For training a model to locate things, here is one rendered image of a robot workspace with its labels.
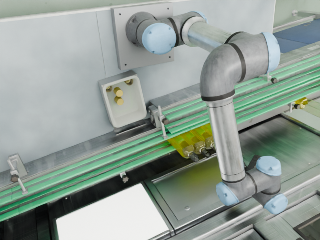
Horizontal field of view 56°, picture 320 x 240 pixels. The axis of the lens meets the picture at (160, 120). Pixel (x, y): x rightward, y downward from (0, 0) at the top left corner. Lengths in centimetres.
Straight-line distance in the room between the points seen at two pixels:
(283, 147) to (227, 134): 78
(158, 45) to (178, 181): 62
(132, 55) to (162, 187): 61
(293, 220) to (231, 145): 50
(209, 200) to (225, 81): 62
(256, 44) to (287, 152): 83
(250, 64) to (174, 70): 74
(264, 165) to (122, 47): 77
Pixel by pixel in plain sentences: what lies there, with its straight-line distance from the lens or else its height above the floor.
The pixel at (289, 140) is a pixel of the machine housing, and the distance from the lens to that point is 168.
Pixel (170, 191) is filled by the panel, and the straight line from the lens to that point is 136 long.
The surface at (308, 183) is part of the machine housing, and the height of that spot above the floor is 139.
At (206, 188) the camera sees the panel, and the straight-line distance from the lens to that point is 135.
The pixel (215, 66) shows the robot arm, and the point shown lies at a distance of 82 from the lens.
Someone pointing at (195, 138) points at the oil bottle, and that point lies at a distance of 139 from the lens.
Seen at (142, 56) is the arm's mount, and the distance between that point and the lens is 139.
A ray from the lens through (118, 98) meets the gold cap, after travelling 140.
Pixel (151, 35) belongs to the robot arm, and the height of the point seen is 103.
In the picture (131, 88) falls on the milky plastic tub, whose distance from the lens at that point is 145.
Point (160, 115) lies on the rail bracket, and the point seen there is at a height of 96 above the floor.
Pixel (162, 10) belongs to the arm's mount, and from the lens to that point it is 139.
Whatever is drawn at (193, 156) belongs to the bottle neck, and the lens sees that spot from 130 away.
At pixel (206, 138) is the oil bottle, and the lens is 137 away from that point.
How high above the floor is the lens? 208
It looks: 56 degrees down
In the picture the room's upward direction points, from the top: 134 degrees clockwise
